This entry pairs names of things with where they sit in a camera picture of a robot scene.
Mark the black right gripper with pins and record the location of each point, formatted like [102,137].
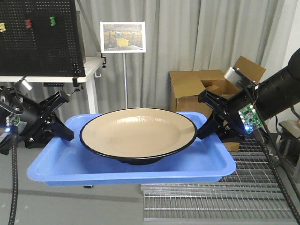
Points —
[224,120]

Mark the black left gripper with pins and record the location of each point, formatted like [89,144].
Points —
[34,118]

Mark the blue plastic tray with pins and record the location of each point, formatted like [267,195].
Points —
[69,163]

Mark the beige plate with black rim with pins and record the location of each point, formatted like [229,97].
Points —
[138,136]

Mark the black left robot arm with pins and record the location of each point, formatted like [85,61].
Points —
[37,123]

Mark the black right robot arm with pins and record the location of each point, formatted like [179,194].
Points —
[278,92]

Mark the green right circuit board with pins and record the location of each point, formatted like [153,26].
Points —
[250,119]

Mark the green circuit board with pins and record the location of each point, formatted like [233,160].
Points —
[11,120]
[250,119]

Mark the brown cardboard box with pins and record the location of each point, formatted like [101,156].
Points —
[187,85]

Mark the green left circuit board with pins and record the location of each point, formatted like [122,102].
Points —
[11,120]

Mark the white standing desk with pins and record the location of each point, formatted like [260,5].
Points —
[91,66]

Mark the black perforated pegboard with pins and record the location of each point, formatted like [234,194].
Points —
[39,38]

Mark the framed photo sign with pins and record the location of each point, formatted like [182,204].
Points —
[122,37]

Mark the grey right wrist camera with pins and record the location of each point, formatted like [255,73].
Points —
[236,77]

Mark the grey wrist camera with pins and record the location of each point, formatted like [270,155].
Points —
[236,77]
[23,86]

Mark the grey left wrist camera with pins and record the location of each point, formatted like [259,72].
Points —
[23,86]

